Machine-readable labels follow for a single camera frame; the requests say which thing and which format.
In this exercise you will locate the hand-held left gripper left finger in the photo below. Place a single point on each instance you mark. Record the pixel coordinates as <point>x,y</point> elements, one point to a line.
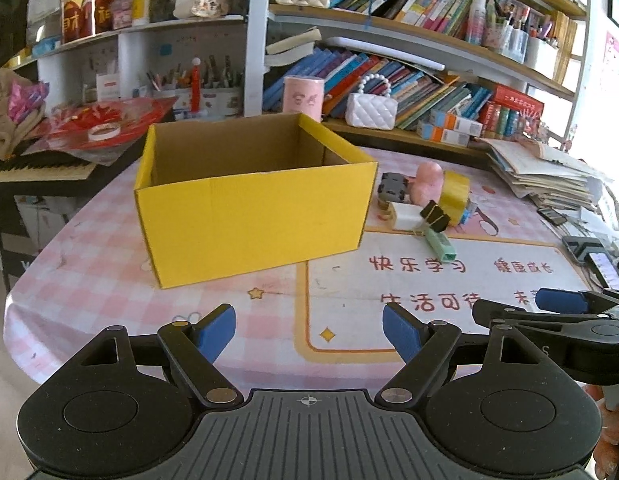
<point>217,332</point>

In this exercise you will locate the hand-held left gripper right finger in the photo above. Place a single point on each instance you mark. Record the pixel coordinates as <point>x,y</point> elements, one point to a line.
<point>402,332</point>

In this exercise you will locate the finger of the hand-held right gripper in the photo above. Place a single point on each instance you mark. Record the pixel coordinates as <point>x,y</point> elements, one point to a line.
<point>539,312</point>
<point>562,301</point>

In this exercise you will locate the yellow cardboard box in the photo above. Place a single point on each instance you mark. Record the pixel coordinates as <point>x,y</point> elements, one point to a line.
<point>249,220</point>

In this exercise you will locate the blue plastic packet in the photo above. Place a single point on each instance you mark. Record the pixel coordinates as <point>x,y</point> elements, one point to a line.
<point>468,211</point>

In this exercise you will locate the person's right hand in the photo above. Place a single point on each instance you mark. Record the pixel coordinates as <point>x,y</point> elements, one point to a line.
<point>614,440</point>

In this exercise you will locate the smartphone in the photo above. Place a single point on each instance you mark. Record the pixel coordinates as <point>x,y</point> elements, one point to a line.
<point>607,270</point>

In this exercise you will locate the black phone stand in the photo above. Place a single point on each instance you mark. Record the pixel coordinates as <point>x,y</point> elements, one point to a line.
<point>582,247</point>

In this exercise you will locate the printed desk mat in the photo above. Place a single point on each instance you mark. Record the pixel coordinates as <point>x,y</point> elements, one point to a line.
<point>339,285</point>

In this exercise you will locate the flat black device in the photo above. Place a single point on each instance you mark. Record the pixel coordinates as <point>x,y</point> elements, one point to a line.
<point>553,216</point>

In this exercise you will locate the black binder clip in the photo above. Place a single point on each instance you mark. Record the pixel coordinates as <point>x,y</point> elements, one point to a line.
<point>434,212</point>

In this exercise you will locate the stack of papers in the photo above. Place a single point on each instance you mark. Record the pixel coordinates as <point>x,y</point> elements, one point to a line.
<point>539,170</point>

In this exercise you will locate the pink checked tablecloth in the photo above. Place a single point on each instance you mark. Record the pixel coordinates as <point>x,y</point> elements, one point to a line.
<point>89,270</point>

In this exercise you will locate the yellow tape roll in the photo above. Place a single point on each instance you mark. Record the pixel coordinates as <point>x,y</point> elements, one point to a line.
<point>454,192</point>

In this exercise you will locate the grey black toy car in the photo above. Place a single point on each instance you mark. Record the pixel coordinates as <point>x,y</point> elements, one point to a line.
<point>393,185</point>

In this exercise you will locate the pink plush toy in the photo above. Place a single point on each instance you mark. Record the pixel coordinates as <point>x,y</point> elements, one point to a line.
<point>427,180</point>

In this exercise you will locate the red boxed book set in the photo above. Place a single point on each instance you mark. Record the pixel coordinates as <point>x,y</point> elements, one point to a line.
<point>512,110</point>

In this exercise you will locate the orange and white carton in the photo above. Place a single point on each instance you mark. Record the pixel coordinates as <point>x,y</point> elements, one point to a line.
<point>442,135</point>
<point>457,121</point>

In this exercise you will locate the white quilted pearl handbag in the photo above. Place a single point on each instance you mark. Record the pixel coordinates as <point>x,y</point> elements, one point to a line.
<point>372,110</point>

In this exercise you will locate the white tape roll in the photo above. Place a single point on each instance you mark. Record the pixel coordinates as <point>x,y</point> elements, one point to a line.
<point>104,132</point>

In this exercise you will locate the row of white pen holders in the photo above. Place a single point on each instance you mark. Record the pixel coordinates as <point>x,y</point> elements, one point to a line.
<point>214,95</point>

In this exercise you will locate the row of leaning books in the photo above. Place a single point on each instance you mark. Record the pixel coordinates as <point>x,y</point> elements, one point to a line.
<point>419,90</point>

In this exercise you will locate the black piano keyboard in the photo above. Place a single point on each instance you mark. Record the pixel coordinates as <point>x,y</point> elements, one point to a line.
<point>39,166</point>

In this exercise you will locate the red tassel pendant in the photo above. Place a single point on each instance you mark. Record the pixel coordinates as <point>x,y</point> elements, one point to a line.
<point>195,85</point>

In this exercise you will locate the pink cup with stickers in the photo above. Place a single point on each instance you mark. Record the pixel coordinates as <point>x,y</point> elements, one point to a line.
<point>302,97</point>

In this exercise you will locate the pen holders with pens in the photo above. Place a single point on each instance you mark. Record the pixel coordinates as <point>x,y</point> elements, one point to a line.
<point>524,40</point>

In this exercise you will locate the white and red small box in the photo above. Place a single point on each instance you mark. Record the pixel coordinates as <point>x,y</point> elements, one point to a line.
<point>107,86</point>

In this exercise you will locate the grey foam block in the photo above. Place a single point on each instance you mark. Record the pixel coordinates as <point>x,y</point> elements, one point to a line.
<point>287,57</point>

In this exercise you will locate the colourful spray bottle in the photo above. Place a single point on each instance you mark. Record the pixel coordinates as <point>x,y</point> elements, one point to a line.
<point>475,20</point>

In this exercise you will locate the low white shelf unit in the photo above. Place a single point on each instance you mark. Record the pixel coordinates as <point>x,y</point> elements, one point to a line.
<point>134,50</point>

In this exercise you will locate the pink foil wrapper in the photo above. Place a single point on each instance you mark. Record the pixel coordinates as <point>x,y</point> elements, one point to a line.
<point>29,100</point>

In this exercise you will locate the white bookshelf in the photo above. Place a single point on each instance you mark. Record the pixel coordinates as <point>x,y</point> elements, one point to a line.
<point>257,35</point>

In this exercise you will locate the beige foam block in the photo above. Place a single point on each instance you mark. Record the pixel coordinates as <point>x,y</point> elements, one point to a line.
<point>294,40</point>

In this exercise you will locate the beige cloth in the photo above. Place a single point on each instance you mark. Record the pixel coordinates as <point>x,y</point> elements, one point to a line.
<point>1,110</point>

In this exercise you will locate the small pink box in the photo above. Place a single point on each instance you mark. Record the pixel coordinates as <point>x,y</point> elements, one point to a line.
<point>121,14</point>

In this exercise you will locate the white bottle yellow label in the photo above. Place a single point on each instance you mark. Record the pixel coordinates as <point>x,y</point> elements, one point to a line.
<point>142,5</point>

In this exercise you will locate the red cartoon gift box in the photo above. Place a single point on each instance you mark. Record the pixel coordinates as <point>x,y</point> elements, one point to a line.
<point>86,5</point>

